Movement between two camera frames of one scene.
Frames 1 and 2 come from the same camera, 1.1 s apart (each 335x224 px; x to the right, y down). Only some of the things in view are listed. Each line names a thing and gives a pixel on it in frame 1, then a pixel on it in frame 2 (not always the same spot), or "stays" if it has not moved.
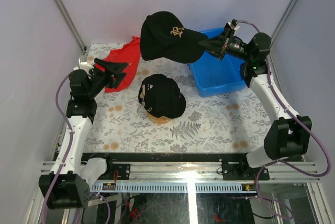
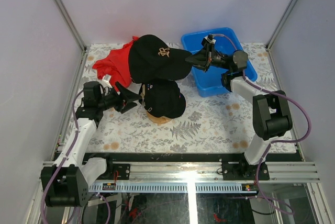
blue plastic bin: (213, 76) stays
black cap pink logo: (161, 97) stays
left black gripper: (113, 67) to (127, 95)
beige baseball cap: (143, 91) stays
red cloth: (130, 54) stays
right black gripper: (219, 45) to (203, 59)
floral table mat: (226, 124) stays
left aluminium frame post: (63, 10) stays
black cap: (163, 37) to (151, 59)
